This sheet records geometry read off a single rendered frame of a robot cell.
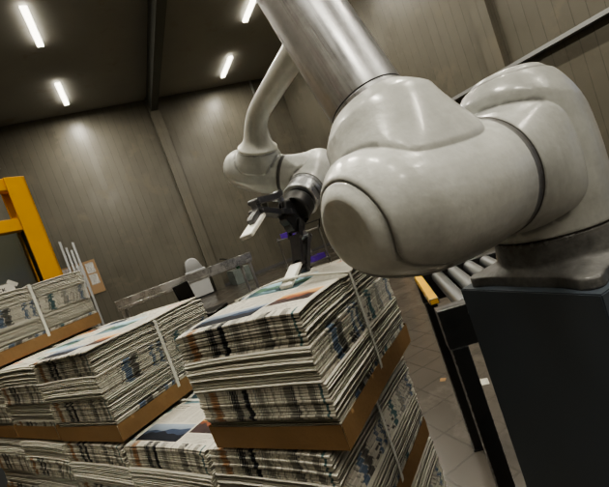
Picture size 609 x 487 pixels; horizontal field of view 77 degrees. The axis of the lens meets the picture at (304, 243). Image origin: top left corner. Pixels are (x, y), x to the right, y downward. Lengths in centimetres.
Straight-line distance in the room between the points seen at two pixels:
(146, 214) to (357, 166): 1231
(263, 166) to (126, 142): 1222
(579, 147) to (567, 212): 8
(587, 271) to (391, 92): 30
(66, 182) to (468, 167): 1271
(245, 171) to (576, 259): 72
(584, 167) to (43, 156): 1303
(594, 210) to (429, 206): 25
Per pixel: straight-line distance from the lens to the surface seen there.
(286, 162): 98
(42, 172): 1311
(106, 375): 106
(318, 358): 60
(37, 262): 227
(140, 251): 1252
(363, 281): 79
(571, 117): 57
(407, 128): 41
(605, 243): 58
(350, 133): 43
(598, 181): 58
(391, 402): 88
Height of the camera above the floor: 118
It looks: 3 degrees down
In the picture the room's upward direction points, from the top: 20 degrees counter-clockwise
